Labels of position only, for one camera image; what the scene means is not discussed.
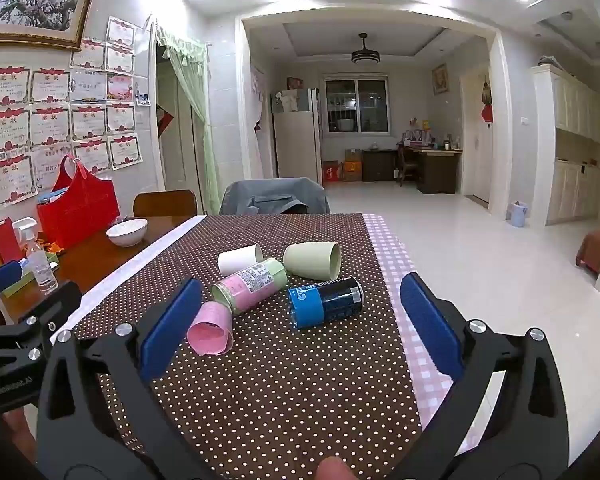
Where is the pink and green labelled cup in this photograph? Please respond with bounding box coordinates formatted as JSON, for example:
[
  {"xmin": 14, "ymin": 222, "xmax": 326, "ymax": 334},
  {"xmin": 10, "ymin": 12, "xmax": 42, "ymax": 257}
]
[{"xmin": 211, "ymin": 258, "xmax": 289, "ymax": 316}]

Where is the clear spray bottle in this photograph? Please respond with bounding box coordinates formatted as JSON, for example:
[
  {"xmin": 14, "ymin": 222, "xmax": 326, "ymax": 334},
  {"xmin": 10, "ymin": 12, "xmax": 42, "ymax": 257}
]
[{"xmin": 14, "ymin": 217, "xmax": 59, "ymax": 295}]

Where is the brown polka dot tablecloth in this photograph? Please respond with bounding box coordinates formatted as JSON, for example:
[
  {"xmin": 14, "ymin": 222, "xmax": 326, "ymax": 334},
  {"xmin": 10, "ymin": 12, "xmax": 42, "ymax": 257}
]
[{"xmin": 72, "ymin": 213, "xmax": 425, "ymax": 480}]

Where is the pale green cup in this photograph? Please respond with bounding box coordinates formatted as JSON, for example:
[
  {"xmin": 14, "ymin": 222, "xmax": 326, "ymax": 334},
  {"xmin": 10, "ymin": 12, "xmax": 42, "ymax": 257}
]
[{"xmin": 283, "ymin": 242, "xmax": 342, "ymax": 279}]

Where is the white bowl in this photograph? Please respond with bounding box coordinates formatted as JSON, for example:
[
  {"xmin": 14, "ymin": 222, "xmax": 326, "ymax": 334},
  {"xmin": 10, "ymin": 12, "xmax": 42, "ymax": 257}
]
[{"xmin": 106, "ymin": 218, "xmax": 149, "ymax": 248}]

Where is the white door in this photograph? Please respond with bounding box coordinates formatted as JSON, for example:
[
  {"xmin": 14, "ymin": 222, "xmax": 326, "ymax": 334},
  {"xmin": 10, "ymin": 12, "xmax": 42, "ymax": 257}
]
[{"xmin": 460, "ymin": 72, "xmax": 493, "ymax": 206}]

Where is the white refrigerator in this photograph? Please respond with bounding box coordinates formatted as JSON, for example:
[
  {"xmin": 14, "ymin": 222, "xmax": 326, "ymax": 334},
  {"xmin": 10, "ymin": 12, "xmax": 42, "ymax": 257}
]
[{"xmin": 271, "ymin": 88, "xmax": 323, "ymax": 179}]

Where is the brown cardboard box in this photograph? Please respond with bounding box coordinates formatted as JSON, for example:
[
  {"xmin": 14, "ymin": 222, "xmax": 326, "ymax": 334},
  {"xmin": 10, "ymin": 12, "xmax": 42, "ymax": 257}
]
[{"xmin": 341, "ymin": 149, "xmax": 363, "ymax": 182}]

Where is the red brown furniture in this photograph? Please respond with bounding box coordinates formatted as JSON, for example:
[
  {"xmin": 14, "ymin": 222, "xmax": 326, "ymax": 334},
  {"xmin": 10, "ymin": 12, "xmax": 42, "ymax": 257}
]
[{"xmin": 576, "ymin": 225, "xmax": 600, "ymax": 276}]

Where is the person's right hand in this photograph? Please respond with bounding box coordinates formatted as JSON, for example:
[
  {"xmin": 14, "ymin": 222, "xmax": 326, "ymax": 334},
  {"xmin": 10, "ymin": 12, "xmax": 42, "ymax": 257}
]
[{"xmin": 316, "ymin": 456, "xmax": 356, "ymax": 480}]

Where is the red bag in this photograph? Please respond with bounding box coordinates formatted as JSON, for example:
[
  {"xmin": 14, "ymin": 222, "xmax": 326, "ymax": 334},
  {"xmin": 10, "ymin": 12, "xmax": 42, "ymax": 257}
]
[{"xmin": 36, "ymin": 156, "xmax": 121, "ymax": 250}]

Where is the window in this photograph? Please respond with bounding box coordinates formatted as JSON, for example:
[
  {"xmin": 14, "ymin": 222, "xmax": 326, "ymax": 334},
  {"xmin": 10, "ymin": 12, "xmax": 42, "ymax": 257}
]
[{"xmin": 324, "ymin": 74, "xmax": 392, "ymax": 135}]

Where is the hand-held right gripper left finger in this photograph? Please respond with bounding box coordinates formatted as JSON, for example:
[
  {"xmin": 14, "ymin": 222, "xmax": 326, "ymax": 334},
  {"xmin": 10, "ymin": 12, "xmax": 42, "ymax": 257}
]
[{"xmin": 36, "ymin": 278, "xmax": 222, "ymax": 480}]

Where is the white cup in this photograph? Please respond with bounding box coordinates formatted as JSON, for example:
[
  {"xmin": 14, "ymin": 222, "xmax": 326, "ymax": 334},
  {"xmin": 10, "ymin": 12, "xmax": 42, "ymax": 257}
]
[{"xmin": 218, "ymin": 243, "xmax": 264, "ymax": 277}]

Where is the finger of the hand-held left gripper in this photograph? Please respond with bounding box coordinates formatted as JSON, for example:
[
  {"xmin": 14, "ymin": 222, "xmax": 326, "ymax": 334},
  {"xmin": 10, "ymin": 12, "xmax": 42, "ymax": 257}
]
[
  {"xmin": 0, "ymin": 261, "xmax": 24, "ymax": 298},
  {"xmin": 15, "ymin": 281, "xmax": 84, "ymax": 347}
]

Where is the grey jacket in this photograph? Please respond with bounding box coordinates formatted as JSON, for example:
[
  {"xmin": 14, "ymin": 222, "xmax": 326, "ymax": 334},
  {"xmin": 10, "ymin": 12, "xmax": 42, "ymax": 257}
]
[{"xmin": 219, "ymin": 178, "xmax": 331, "ymax": 216}]

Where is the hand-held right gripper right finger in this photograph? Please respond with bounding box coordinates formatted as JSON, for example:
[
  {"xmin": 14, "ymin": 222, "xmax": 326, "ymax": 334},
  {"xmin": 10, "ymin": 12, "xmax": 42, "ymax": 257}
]
[{"xmin": 380, "ymin": 272, "xmax": 569, "ymax": 480}]

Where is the green curtain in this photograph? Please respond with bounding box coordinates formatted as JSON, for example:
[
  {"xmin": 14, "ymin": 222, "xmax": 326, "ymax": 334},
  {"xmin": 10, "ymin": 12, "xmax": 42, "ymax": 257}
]
[{"xmin": 155, "ymin": 25, "xmax": 221, "ymax": 215}]

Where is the ceiling fan lamp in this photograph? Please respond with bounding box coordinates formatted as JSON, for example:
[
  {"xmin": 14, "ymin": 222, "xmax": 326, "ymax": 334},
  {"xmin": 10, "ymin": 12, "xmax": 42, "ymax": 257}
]
[{"xmin": 351, "ymin": 33, "xmax": 379, "ymax": 66}]

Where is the white wall cabinet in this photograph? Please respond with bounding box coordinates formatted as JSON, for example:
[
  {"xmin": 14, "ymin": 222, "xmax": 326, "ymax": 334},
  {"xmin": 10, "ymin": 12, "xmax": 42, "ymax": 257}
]
[{"xmin": 531, "ymin": 62, "xmax": 600, "ymax": 226}]

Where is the pink checkered tablecloth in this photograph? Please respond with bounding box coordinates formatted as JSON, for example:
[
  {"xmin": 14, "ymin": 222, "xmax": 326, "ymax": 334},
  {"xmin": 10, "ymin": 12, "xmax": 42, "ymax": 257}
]
[{"xmin": 362, "ymin": 213, "xmax": 481, "ymax": 453}]

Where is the group of wall certificates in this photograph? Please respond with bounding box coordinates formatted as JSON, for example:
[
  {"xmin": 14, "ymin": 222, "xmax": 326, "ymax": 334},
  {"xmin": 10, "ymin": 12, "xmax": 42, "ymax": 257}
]
[{"xmin": 0, "ymin": 16, "xmax": 143, "ymax": 211}]

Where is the blue and black cup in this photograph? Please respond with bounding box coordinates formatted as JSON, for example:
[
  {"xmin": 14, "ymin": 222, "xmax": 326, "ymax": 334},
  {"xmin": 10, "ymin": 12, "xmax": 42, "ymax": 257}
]
[{"xmin": 287, "ymin": 276, "xmax": 365, "ymax": 331}]

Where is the dark low cabinet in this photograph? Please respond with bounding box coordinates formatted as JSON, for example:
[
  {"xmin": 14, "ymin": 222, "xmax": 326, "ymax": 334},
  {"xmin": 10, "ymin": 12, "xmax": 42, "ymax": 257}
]
[{"xmin": 362, "ymin": 149, "xmax": 398, "ymax": 182}]

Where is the dark wooden desk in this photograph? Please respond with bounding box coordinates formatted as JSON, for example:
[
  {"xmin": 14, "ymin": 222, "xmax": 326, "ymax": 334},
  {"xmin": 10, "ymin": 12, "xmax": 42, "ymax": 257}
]
[{"xmin": 397, "ymin": 142, "xmax": 463, "ymax": 195}]

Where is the wooden chair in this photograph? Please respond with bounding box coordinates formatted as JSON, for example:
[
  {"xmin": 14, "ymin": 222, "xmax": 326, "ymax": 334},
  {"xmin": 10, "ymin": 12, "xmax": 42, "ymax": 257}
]
[{"xmin": 133, "ymin": 190, "xmax": 199, "ymax": 217}]

